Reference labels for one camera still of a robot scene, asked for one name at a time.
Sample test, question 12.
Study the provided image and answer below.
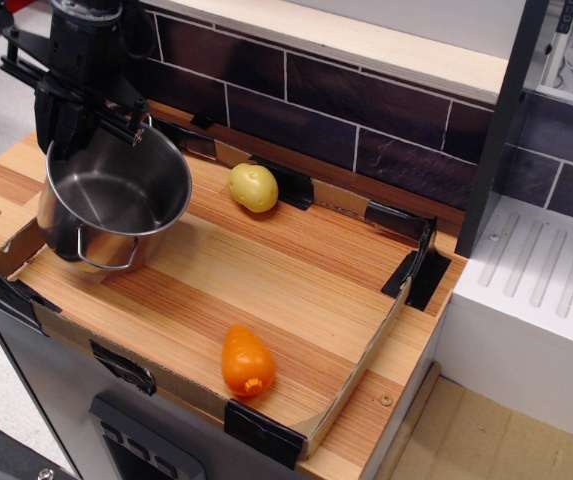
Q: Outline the yellow plastic potato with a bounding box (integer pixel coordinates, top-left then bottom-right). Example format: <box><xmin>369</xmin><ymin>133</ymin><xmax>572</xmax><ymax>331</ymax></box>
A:
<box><xmin>228</xmin><ymin>163</ymin><xmax>279</xmax><ymax>213</ymax></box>

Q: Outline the light wooden shelf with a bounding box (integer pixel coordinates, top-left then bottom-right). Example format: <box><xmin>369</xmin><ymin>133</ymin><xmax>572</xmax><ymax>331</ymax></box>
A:
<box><xmin>149</xmin><ymin>0</ymin><xmax>508</xmax><ymax>105</ymax></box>

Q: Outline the dark grey right upright post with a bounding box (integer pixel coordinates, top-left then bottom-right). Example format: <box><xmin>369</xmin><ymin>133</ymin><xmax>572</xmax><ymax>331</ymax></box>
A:
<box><xmin>455</xmin><ymin>1</ymin><xmax>549</xmax><ymax>257</ymax></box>

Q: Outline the orange plastic carrot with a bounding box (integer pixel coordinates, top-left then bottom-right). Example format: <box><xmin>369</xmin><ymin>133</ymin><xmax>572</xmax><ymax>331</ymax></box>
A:
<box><xmin>221</xmin><ymin>325</ymin><xmax>276</xmax><ymax>397</ymax></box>

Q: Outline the cardboard fence with black tape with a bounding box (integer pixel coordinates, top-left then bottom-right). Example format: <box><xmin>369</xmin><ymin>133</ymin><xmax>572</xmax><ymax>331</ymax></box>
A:
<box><xmin>0</xmin><ymin>135</ymin><xmax>465</xmax><ymax>479</ymax></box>

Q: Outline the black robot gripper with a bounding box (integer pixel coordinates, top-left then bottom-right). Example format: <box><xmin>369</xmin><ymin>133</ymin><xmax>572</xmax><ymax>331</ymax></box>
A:
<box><xmin>1</xmin><ymin>14</ymin><xmax>149</xmax><ymax>159</ymax></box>

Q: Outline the grey oven control panel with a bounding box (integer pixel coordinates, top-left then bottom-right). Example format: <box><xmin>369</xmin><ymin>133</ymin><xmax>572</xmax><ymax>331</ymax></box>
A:
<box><xmin>89</xmin><ymin>396</ymin><xmax>207</xmax><ymax>480</ymax></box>

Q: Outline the stainless steel pot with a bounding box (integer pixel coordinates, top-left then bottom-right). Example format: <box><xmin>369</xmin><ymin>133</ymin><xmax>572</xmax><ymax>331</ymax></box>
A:
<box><xmin>36</xmin><ymin>124</ymin><xmax>192</xmax><ymax>271</ymax></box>

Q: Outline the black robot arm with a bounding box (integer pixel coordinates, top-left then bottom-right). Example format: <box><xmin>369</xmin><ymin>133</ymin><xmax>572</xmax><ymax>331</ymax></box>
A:
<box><xmin>1</xmin><ymin>1</ymin><xmax>153</xmax><ymax>159</ymax></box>

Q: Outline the white toy sink drainboard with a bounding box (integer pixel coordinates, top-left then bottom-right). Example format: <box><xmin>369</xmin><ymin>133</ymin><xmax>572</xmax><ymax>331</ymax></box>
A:
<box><xmin>436</xmin><ymin>197</ymin><xmax>573</xmax><ymax>422</ymax></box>

